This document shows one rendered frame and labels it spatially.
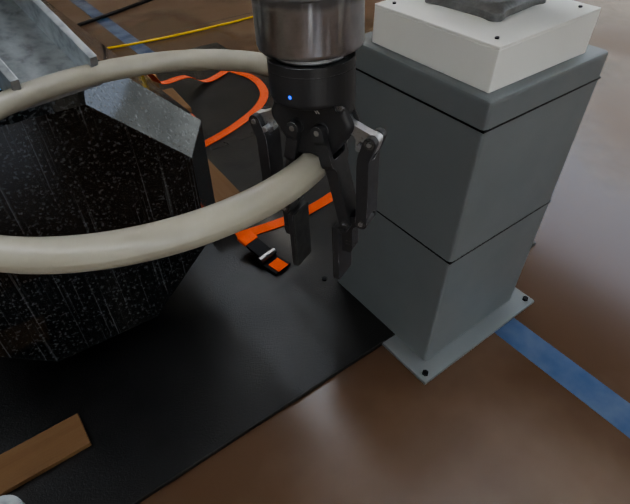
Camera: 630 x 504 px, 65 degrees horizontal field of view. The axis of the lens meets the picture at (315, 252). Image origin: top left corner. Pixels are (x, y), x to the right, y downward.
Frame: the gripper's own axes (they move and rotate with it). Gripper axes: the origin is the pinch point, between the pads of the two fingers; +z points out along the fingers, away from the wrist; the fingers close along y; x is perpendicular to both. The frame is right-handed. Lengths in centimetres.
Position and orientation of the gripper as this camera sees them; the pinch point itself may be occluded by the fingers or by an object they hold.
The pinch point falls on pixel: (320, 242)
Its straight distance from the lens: 54.5
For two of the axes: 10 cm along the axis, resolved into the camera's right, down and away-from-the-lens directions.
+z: 0.5, 7.8, 6.3
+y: -8.7, -2.8, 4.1
